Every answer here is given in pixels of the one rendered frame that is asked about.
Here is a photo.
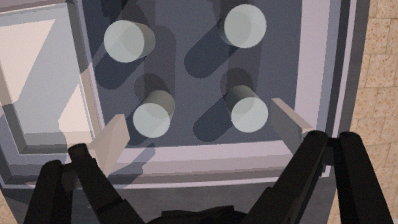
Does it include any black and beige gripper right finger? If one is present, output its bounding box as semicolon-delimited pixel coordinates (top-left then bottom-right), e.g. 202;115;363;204
239;98;394;224

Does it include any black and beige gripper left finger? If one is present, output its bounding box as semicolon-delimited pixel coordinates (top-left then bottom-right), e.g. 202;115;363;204
23;114;145;224

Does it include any clear glass cylinder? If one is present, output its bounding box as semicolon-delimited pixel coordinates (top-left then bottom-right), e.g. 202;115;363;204
133;90;175;138
225;85;268;132
219;4;266;48
104;20;155;63

